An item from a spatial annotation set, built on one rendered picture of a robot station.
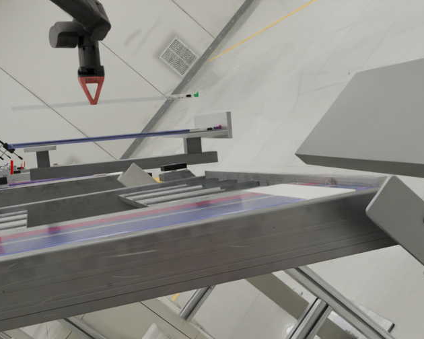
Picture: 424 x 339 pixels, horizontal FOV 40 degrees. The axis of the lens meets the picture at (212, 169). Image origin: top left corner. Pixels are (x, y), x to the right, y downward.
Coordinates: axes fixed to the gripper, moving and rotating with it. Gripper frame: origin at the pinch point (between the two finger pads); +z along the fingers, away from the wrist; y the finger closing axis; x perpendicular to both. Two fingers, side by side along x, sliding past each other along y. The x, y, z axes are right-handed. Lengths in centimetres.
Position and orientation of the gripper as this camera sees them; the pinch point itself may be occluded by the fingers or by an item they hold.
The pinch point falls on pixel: (93, 101)
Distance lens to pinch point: 163.9
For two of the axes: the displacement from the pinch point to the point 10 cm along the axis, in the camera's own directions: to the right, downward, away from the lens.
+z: 0.8, 9.9, 0.8
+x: 9.6, -1.0, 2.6
